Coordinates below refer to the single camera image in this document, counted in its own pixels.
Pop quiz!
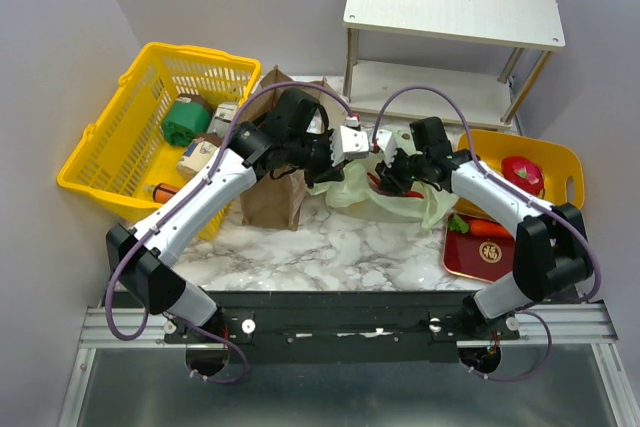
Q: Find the white two-tier shelf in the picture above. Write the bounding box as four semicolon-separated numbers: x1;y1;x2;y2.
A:
342;0;566;130

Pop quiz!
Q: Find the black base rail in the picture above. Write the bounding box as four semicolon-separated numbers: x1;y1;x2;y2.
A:
164;290;551;366

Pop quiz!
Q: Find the orange carrot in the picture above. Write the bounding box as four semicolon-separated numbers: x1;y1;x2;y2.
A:
448;214;511;238

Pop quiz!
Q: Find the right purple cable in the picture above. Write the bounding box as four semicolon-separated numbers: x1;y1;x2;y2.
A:
372;85;604;382

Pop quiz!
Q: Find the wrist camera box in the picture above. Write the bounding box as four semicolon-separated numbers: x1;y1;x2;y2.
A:
373;129;398;167
330;126;370;166

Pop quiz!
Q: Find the orange bottle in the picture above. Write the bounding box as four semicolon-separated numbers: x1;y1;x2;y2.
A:
144;183;180;204

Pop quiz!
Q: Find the brown paper bag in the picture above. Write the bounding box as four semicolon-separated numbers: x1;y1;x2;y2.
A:
237;65;347;231

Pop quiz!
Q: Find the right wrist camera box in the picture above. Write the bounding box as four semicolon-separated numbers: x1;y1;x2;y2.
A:
373;129;398;167

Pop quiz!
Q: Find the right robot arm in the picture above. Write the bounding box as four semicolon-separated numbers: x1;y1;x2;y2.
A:
371;117;596;339

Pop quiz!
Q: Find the red lacquer tray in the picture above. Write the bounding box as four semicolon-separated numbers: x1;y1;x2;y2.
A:
443;213;515;282

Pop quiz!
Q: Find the red dragon fruit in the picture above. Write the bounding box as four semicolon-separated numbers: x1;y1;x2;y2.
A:
501;156;545;196

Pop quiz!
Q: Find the red chili pepper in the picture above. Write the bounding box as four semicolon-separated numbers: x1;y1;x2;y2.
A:
367;172;424;199

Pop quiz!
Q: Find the yellow plastic tub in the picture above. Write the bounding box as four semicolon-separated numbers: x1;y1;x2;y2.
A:
457;129;585;208

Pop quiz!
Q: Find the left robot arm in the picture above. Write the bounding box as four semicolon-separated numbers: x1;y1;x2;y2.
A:
104;82;369;342

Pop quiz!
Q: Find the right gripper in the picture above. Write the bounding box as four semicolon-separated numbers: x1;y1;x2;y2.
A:
374;144;429;197

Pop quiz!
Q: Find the white small carton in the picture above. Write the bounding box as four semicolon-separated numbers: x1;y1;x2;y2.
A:
207;102;239;138

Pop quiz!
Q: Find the green plastic grocery bag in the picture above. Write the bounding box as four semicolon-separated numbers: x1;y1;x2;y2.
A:
309;129;458;230

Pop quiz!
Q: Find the yellow plastic shopping basket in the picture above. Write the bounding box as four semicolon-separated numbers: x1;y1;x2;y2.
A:
57;42;262;223

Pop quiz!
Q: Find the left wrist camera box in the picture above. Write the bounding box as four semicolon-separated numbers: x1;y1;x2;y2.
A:
330;126;370;166

